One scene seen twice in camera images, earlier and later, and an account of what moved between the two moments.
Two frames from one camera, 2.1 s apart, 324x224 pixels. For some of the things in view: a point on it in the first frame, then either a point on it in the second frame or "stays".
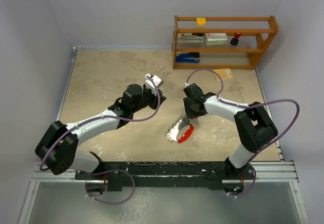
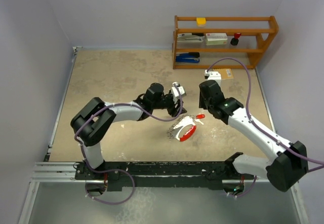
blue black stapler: [191, 57] stays
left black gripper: [153, 96] → [174, 111]
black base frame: [166, 176] stays
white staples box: [215, 38] stays
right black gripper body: [191, 111] → [209, 106]
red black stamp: [234, 41] stays
